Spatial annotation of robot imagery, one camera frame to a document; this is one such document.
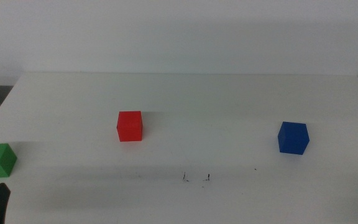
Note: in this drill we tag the blue cube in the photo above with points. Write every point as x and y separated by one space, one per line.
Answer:
292 139

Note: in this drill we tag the red cube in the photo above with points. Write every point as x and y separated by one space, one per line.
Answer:
130 127

